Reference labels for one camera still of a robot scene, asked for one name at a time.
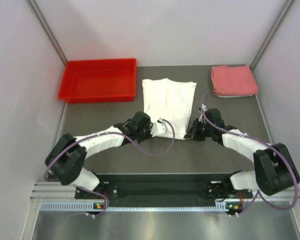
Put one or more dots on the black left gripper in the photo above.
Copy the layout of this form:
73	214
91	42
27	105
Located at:
149	127

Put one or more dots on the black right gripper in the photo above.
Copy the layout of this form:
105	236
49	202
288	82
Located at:
193	133

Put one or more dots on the white t-shirt with red print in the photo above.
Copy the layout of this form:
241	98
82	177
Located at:
169	100

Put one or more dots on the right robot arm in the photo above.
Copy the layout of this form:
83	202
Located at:
274	169

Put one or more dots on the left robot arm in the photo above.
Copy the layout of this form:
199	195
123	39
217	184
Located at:
69	154

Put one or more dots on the folded white t-shirt under pink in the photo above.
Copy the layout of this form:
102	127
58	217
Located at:
233	96

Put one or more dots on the red plastic bin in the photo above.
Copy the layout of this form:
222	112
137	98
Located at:
99	81

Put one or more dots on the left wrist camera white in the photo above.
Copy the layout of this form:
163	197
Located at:
159	128

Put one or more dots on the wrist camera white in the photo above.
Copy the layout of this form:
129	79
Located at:
159	128
202	109

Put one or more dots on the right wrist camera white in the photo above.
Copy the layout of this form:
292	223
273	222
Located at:
202	109

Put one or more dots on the grey slotted cable duct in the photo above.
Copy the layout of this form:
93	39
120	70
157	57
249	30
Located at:
94	207

